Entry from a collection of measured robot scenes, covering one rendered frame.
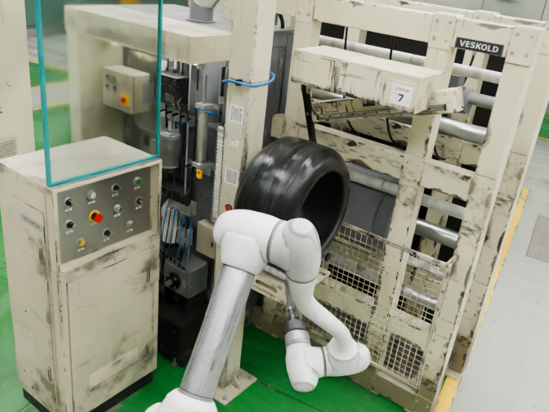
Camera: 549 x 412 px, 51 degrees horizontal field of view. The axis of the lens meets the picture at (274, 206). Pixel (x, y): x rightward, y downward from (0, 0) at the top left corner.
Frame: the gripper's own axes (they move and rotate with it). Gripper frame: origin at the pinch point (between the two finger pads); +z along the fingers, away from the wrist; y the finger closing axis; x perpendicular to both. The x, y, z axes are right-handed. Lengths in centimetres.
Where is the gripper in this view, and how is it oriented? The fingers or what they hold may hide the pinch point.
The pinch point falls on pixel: (289, 288)
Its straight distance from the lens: 224.5
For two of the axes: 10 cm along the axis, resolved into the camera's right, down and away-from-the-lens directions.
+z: -1.1, -7.3, 6.7
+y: 2.1, 6.5, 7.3
